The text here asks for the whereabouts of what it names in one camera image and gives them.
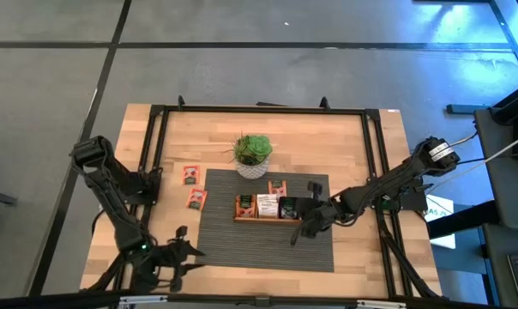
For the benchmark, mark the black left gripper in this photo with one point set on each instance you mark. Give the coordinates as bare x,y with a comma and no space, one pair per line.
171,262

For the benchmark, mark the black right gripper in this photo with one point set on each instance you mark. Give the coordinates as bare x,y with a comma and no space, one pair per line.
321,214

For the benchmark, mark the purple blackcurrant tea packet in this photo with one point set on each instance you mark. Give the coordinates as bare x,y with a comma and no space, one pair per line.
288,208

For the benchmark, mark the white orange Tazo tea packet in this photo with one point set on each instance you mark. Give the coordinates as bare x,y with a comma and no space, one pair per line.
267,207

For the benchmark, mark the wooden tea organizer tray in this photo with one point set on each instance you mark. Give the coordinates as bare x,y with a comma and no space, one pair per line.
259,221

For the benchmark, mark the grey woven placemat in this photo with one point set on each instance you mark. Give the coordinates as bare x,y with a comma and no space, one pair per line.
259,249

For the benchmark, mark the potted green succulent plant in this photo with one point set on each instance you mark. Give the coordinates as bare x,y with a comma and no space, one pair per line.
252,148

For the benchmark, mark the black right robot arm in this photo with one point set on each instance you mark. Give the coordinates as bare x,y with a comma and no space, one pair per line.
383,184

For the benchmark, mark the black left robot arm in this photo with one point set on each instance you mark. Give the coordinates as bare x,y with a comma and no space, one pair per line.
113,201

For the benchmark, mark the white paper sign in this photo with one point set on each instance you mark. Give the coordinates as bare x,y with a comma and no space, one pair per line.
440,208

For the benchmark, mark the black desk leg bar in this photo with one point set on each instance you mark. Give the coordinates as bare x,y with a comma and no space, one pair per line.
465,221

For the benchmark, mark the black metal crossbar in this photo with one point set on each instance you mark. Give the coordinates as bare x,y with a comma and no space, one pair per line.
49,304

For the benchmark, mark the blue-grey metal bar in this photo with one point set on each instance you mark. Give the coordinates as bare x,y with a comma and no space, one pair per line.
460,109

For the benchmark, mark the dark grey desk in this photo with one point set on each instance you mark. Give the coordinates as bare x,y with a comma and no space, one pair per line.
497,274
499,193

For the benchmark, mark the black slanted beam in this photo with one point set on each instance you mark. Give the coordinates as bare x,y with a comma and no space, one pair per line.
512,107

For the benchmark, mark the silver metal bracket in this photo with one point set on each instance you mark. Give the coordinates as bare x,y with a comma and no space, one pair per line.
381,304
143,299

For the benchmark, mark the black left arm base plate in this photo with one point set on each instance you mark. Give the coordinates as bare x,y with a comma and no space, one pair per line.
143,201

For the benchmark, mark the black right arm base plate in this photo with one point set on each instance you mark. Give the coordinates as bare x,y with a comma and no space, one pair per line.
413,204

